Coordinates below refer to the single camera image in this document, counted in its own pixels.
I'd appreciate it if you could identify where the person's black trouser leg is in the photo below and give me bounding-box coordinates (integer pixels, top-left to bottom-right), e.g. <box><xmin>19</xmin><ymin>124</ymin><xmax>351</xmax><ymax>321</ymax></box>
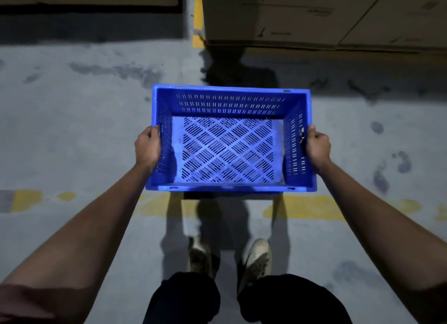
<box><xmin>237</xmin><ymin>274</ymin><xmax>353</xmax><ymax>324</ymax></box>
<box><xmin>142</xmin><ymin>272</ymin><xmax>221</xmax><ymax>324</ymax></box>

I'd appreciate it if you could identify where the person's right forearm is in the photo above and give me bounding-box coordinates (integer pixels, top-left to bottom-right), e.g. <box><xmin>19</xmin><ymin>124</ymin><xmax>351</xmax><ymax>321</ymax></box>
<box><xmin>316</xmin><ymin>160</ymin><xmax>447</xmax><ymax>294</ymax></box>

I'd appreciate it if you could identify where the person's right red sleeve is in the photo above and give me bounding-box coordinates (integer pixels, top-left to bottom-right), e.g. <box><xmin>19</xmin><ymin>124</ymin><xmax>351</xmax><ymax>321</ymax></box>
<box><xmin>396</xmin><ymin>282</ymin><xmax>447</xmax><ymax>324</ymax></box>

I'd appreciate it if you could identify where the person's right hand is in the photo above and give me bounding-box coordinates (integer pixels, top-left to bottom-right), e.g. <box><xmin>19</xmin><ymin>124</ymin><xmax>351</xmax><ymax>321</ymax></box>
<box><xmin>302</xmin><ymin>125</ymin><xmax>332</xmax><ymax>174</ymax></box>

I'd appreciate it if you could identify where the person's left hand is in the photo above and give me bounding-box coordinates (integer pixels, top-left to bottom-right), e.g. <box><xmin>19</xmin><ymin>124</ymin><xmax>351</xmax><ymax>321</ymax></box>
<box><xmin>134</xmin><ymin>126</ymin><xmax>162</xmax><ymax>172</ymax></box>

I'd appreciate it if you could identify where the person's red sleeve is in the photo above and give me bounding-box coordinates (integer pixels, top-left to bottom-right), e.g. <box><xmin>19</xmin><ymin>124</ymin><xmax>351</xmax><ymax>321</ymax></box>
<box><xmin>396</xmin><ymin>282</ymin><xmax>447</xmax><ymax>324</ymax></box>
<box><xmin>0</xmin><ymin>284</ymin><xmax>95</xmax><ymax>324</ymax></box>

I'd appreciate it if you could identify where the large brown cardboard box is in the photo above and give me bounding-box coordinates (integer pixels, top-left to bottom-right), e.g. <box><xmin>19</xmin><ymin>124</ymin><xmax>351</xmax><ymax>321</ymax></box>
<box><xmin>200</xmin><ymin>0</ymin><xmax>391</xmax><ymax>49</ymax></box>

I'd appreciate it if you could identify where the person's left white shoe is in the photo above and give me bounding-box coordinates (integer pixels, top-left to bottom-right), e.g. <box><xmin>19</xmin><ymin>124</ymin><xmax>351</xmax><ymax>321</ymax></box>
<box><xmin>187</xmin><ymin>235</ymin><xmax>213</xmax><ymax>277</ymax></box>

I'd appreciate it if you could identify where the person's right white shoe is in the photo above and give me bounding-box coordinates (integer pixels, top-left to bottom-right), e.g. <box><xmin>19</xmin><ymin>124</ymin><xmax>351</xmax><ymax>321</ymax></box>
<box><xmin>238</xmin><ymin>238</ymin><xmax>272</xmax><ymax>296</ymax></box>

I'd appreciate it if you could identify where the person's left forearm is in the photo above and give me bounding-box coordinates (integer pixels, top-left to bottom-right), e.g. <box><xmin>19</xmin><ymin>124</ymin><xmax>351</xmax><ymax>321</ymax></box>
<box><xmin>2</xmin><ymin>164</ymin><xmax>152</xmax><ymax>293</ymax></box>

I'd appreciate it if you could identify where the blue perforated plastic crate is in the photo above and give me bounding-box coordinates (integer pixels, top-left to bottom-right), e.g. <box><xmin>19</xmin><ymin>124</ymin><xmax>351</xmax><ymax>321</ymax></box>
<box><xmin>146</xmin><ymin>84</ymin><xmax>318</xmax><ymax>193</ymax></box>

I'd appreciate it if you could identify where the person's white shoe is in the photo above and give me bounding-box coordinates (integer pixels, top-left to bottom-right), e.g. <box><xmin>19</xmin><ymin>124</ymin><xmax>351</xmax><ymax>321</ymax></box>
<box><xmin>187</xmin><ymin>235</ymin><xmax>213</xmax><ymax>277</ymax></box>
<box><xmin>238</xmin><ymin>238</ymin><xmax>272</xmax><ymax>296</ymax></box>

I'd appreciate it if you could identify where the person's left black trouser leg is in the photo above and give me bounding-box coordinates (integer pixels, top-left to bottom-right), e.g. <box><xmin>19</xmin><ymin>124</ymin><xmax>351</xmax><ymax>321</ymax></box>
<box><xmin>142</xmin><ymin>272</ymin><xmax>221</xmax><ymax>324</ymax></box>

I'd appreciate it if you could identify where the person's left red sleeve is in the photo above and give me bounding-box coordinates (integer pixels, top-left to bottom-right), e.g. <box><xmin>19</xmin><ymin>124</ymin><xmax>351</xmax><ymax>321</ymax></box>
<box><xmin>0</xmin><ymin>284</ymin><xmax>95</xmax><ymax>324</ymax></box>

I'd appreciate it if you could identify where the person's right black trouser leg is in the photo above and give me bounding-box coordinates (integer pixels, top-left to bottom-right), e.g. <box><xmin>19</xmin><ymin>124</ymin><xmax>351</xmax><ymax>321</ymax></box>
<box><xmin>237</xmin><ymin>274</ymin><xmax>353</xmax><ymax>324</ymax></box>

